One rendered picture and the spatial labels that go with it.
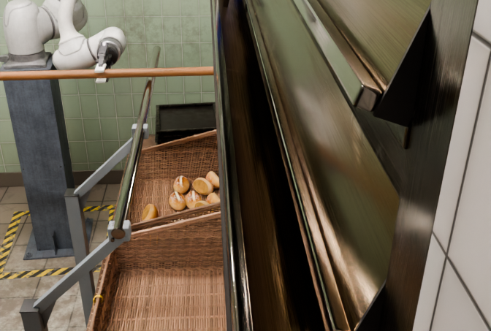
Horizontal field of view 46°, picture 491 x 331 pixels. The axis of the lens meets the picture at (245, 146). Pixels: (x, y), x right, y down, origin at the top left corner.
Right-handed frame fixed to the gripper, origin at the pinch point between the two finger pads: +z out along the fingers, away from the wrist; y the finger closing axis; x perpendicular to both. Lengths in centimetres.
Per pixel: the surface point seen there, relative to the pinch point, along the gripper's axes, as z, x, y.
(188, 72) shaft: 1.7, -29.4, -0.2
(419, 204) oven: 151, -49, -46
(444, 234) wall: 156, -49, -47
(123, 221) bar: 84, -16, 2
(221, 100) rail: 82, -37, -25
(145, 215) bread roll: 5, -11, 56
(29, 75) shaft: 1.9, 23.1, -0.4
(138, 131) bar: 41.1, -15.5, 2.0
